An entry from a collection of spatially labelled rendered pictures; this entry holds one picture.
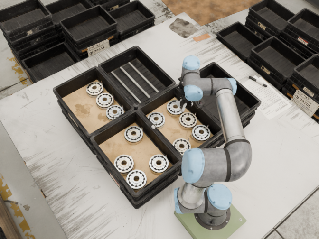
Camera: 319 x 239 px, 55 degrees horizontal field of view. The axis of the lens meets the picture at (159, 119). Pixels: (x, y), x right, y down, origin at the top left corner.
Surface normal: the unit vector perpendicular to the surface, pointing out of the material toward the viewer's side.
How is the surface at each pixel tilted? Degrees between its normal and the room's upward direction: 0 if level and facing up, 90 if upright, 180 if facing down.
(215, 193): 8
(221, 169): 37
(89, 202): 0
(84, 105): 0
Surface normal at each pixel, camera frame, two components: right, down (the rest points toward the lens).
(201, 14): 0.04, -0.55
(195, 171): 0.01, 0.14
